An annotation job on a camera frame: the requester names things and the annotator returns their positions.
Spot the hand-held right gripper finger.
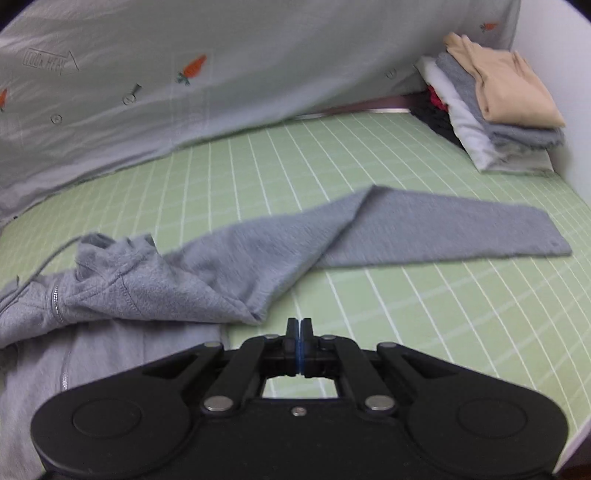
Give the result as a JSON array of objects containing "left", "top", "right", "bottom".
[
  {"left": 300, "top": 318, "right": 463, "bottom": 413},
  {"left": 134, "top": 318, "right": 301, "bottom": 414}
]

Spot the grey zip hoodie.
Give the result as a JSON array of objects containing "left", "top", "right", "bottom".
[{"left": 0, "top": 185, "right": 573, "bottom": 480}]

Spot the dark cloth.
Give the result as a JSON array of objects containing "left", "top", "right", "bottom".
[{"left": 410, "top": 104, "right": 467, "bottom": 151}]

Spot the folded white garment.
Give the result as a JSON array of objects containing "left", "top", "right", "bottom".
[{"left": 416, "top": 55, "right": 505, "bottom": 172}]

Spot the red cloth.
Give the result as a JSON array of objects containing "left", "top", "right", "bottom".
[{"left": 425, "top": 85, "right": 450, "bottom": 112}]

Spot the carrot print grey quilt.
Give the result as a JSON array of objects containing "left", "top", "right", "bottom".
[{"left": 0, "top": 0, "right": 521, "bottom": 228}]

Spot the folded off-white garment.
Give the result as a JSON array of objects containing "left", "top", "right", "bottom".
[{"left": 480, "top": 145, "right": 555, "bottom": 175}]

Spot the folded grey garment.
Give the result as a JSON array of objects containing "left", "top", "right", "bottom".
[{"left": 436, "top": 52, "right": 565, "bottom": 151}]

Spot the brown bed frame rail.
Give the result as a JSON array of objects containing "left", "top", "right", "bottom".
[{"left": 295, "top": 95, "right": 432, "bottom": 121}]

